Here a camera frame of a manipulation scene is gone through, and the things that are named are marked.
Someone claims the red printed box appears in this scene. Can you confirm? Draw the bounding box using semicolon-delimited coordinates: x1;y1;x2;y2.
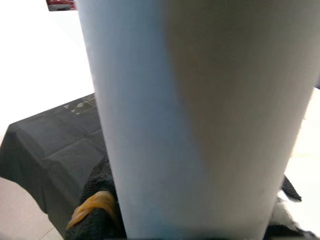
46;0;77;12

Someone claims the tan rubber band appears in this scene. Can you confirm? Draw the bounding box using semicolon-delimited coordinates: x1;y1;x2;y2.
66;191;116;230

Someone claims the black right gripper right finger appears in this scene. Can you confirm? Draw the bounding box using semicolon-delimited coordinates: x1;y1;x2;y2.
264;174;320;240

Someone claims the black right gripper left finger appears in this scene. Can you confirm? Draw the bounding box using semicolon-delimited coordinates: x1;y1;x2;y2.
64;152;126;240

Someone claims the black table cloth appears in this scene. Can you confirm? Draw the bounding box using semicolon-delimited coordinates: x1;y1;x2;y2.
0;92;111;240

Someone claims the white plastic table leg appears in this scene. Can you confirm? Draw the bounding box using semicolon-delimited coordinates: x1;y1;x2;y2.
76;0;320;240

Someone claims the clear tape cross patch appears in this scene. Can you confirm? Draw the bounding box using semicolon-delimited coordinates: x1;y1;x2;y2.
63;96;98;116

